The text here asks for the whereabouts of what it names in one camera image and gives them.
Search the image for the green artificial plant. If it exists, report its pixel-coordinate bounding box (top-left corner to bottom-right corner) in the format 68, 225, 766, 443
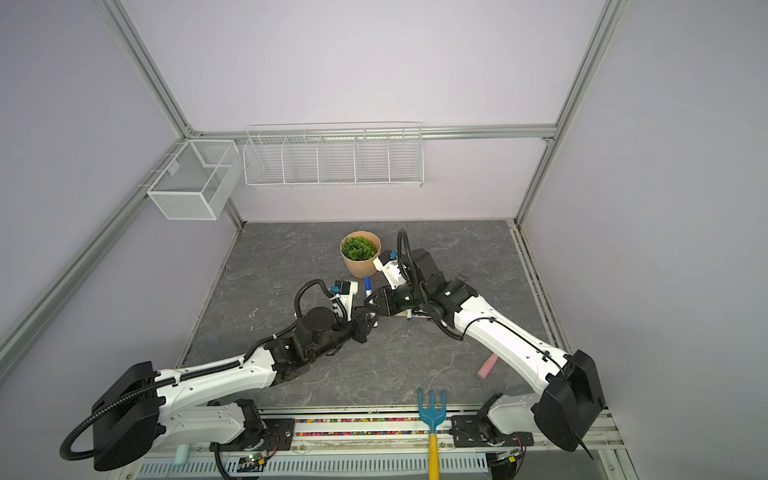
341, 236, 379, 262

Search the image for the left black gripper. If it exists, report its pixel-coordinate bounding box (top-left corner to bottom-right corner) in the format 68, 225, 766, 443
309, 305, 380, 362

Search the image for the teal garden fork yellow handle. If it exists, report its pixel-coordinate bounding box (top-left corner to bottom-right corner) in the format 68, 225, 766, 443
417, 388, 447, 480

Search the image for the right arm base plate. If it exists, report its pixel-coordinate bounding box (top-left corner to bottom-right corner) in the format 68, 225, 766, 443
449, 414, 534, 448

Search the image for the long white wire shelf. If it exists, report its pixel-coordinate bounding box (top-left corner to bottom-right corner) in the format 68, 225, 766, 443
242, 122, 425, 188

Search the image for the small white mesh basket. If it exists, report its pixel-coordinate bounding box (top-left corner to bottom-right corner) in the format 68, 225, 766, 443
148, 139, 243, 221

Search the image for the pink chalk block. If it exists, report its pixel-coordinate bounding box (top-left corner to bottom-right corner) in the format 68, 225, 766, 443
477, 354, 498, 379

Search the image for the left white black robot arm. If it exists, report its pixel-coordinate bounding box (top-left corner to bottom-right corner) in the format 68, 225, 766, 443
59, 306, 376, 471

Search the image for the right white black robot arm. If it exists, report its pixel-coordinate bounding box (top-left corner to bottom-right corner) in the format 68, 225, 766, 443
365, 249, 606, 452

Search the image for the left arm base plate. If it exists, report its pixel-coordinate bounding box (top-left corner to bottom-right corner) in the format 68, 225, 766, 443
219, 417, 296, 452

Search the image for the beige plant pot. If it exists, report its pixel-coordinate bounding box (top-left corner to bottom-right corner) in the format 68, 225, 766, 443
340, 231, 382, 279

